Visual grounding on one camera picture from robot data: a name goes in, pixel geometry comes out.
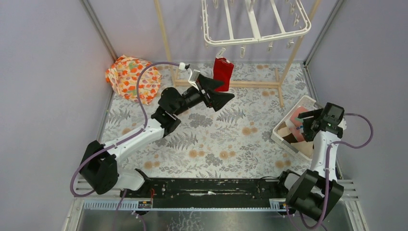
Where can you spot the beige sock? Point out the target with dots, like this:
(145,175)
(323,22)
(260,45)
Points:
(304,148)

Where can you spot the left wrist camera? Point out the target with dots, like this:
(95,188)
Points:
(193,78)

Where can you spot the white clip sock hanger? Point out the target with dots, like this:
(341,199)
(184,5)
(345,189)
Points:
(241,23)

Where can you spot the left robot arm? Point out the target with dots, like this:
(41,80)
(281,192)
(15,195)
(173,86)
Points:
(100,165)

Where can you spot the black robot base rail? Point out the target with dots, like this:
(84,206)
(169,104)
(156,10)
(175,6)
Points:
(206,191)

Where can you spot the floral patterned table mat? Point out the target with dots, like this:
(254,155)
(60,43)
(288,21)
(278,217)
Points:
(234,142)

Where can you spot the brown ribbed sock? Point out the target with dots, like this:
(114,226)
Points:
(290,138)

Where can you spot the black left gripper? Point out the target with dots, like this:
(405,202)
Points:
(206,94)

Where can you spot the orange floral cloth bundle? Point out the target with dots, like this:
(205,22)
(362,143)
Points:
(123,76)

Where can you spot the pink green patterned sock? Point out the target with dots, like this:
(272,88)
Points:
(294,120)

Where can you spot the white perforated plastic basket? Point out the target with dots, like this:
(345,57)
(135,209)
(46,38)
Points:
(332,127)

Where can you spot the red sock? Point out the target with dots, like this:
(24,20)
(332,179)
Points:
(222,71)

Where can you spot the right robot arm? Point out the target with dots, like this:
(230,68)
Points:
(315,192)

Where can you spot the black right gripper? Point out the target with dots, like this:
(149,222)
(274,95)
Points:
(308,134)

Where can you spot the wooden drying rack stand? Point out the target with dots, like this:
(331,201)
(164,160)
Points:
(280,77)

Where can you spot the pink blue lettered sock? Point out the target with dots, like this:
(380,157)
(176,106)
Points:
(297,132)

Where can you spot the white slotted cable duct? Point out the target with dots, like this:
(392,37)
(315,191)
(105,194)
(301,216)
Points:
(143,205)

